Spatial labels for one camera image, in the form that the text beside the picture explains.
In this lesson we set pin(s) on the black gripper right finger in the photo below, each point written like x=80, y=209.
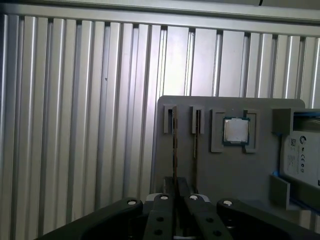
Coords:
x=250, y=220

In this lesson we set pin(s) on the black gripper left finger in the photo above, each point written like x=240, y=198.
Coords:
x=100, y=220

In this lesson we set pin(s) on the RAM stick with black chips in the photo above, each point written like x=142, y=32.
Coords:
x=175, y=150

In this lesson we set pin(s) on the grey parts rack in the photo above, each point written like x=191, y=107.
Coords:
x=225, y=175

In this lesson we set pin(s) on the hard disk in blue carrier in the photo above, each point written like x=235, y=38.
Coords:
x=305, y=155

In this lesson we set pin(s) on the silver CPU green rim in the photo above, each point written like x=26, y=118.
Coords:
x=236, y=130

